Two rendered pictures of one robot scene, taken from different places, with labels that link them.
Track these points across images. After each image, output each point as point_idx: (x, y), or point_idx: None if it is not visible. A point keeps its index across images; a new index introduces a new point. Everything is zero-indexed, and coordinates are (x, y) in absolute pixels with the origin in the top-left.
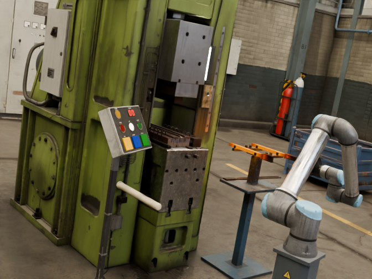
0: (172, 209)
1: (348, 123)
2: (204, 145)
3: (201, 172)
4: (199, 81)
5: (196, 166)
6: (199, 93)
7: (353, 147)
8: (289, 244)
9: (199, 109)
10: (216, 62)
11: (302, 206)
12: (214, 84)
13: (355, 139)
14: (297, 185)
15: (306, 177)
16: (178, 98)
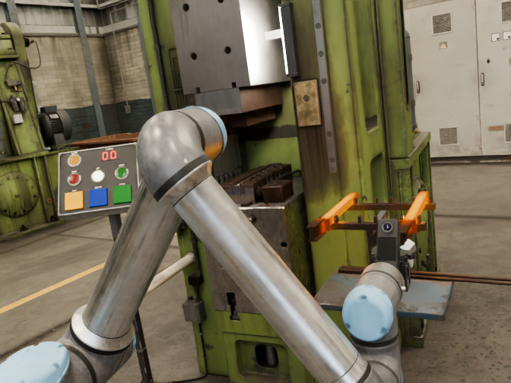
0: (240, 309)
1: (153, 124)
2: (337, 199)
3: (280, 251)
4: (238, 82)
5: (264, 238)
6: (293, 100)
7: (181, 208)
8: None
9: (301, 130)
10: (314, 30)
11: (6, 359)
12: (324, 77)
13: (152, 181)
14: (90, 304)
15: (109, 288)
16: (237, 119)
